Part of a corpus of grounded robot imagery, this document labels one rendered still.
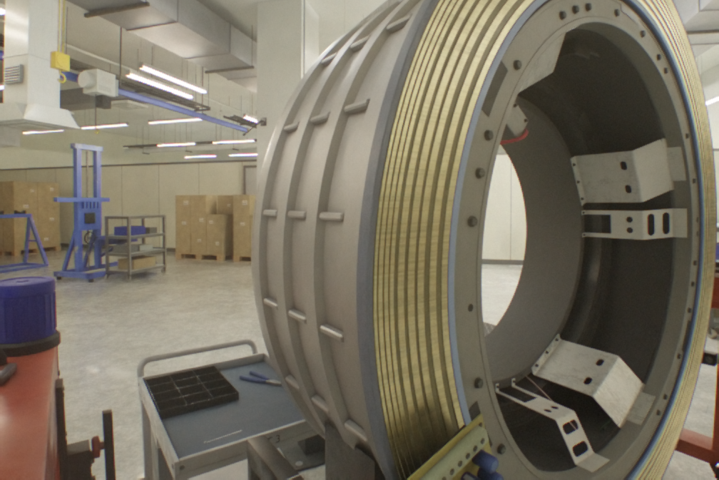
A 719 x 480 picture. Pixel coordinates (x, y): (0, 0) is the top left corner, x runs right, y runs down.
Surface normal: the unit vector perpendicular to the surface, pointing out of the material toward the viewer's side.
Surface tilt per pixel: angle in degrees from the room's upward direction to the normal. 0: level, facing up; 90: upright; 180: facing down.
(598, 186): 117
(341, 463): 90
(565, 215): 100
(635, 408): 27
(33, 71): 90
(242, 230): 90
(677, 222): 95
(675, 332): 57
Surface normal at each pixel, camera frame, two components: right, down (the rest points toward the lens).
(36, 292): 0.87, 0.01
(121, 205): -0.26, 0.02
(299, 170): 0.11, -0.10
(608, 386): 0.29, -0.47
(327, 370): 0.11, 0.14
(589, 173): -0.71, 0.46
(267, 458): 0.00, -1.00
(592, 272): -0.77, -0.29
